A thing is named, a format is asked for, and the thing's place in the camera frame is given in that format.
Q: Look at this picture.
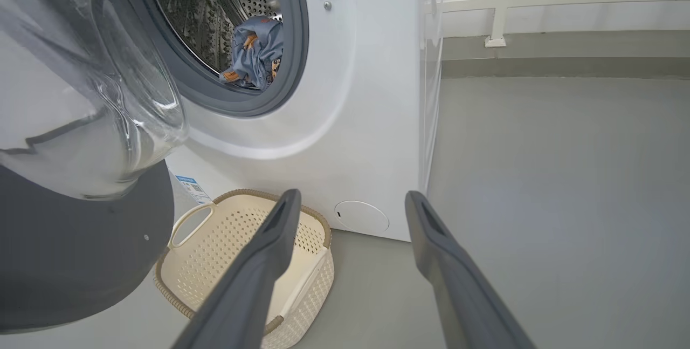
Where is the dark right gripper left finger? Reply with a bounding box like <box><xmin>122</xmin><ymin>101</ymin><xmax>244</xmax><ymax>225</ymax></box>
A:
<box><xmin>171</xmin><ymin>189</ymin><xmax>302</xmax><ymax>349</ymax></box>

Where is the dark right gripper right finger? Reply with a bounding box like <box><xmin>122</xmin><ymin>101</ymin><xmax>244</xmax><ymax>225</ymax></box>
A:
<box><xmin>405</xmin><ymin>190</ymin><xmax>537</xmax><ymax>349</ymax></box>

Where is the black round glass washer door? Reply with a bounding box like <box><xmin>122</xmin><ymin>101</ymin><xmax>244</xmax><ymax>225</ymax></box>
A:
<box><xmin>0</xmin><ymin>0</ymin><xmax>190</xmax><ymax>334</ymax></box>

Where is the blue garment with orange print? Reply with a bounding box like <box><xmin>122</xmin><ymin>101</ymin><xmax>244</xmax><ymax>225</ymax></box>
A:
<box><xmin>219</xmin><ymin>15</ymin><xmax>284</xmax><ymax>91</ymax></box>

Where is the white front-load washing machine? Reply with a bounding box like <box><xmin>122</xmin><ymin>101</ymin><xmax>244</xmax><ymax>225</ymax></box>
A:
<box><xmin>102</xmin><ymin>0</ymin><xmax>446</xmax><ymax>242</ymax></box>

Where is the grey rubber door gasket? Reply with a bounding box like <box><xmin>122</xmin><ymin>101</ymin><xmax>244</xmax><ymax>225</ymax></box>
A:
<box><xmin>107</xmin><ymin>0</ymin><xmax>310</xmax><ymax>118</ymax></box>

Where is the stainless steel washing machine drum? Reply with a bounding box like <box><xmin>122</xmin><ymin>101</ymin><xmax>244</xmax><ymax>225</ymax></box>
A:
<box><xmin>143</xmin><ymin>0</ymin><xmax>284</xmax><ymax>91</ymax></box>

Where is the cream perforated laundry basket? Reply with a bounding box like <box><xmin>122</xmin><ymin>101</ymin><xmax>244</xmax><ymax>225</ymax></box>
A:
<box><xmin>153</xmin><ymin>189</ymin><xmax>335</xmax><ymax>349</ymax></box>

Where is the blue energy label sticker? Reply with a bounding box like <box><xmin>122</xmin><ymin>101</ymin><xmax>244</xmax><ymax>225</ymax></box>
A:
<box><xmin>175</xmin><ymin>175</ymin><xmax>213</xmax><ymax>206</ymax></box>

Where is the round white filter cover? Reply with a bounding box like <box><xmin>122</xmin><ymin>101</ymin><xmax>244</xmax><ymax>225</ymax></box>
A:
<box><xmin>334</xmin><ymin>201</ymin><xmax>390</xmax><ymax>234</ymax></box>

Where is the white metal railing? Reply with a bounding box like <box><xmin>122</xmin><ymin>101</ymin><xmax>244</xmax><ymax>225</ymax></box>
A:
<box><xmin>426</xmin><ymin>0</ymin><xmax>690</xmax><ymax>48</ymax></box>

